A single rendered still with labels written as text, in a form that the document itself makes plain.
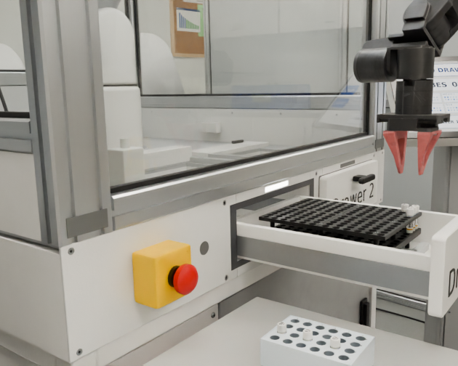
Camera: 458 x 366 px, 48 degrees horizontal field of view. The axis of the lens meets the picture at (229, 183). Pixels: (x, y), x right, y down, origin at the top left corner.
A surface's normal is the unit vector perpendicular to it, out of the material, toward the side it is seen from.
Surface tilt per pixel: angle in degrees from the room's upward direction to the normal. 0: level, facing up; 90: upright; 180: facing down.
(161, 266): 90
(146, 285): 90
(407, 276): 90
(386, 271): 90
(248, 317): 0
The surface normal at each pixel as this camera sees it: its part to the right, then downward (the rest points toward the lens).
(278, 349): -0.57, 0.17
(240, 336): -0.02, -0.98
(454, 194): 0.00, 0.18
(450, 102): -0.01, -0.49
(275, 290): 0.80, 0.10
